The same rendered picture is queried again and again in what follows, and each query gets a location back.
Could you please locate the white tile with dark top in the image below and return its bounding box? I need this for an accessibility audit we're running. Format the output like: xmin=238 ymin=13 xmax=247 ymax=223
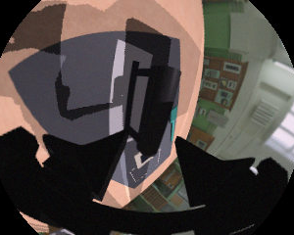
xmin=134 ymin=152 xmax=154 ymax=168

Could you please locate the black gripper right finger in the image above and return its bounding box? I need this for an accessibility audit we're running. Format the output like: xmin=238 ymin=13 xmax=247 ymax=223
xmin=174 ymin=136 xmax=256 ymax=208

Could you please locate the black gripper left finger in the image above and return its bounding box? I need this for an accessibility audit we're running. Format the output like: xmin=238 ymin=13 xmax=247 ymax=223
xmin=42 ymin=129 xmax=128 ymax=203

